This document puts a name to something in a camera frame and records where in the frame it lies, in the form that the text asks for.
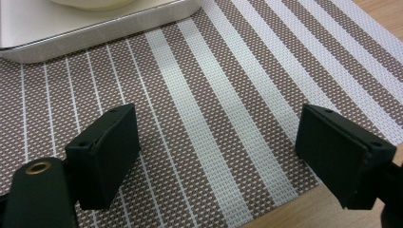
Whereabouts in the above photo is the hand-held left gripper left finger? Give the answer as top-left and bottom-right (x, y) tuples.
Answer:
(64, 103), (142, 211)

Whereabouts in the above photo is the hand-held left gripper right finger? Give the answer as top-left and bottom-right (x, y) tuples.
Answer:
(294, 104), (397, 211)

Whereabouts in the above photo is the brown white striped woven placemat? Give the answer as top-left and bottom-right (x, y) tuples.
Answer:
(0, 0), (403, 228)

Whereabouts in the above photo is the white rectangular tray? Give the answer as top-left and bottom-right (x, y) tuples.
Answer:
(0, 0), (203, 65)

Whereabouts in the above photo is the cream round bowl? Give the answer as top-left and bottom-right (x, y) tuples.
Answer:
(50, 0), (138, 12)

